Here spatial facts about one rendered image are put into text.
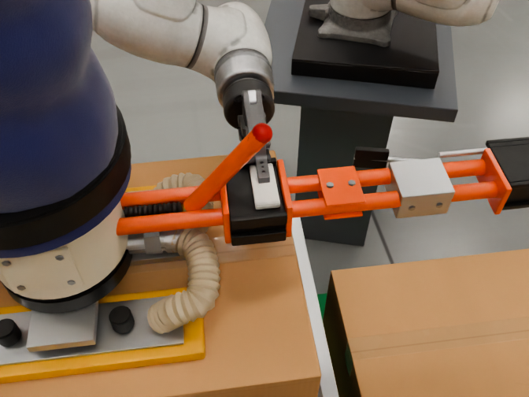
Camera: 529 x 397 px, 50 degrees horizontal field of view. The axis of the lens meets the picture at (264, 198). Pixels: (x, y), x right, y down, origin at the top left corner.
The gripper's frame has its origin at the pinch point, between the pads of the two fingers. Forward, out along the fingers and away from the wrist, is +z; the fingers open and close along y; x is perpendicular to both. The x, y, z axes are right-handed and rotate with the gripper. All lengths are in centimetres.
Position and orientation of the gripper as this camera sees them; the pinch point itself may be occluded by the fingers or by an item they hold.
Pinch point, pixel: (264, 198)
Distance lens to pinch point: 72.5
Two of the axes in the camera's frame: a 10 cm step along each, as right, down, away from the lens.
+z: 1.3, 7.5, -6.5
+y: 0.0, 6.5, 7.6
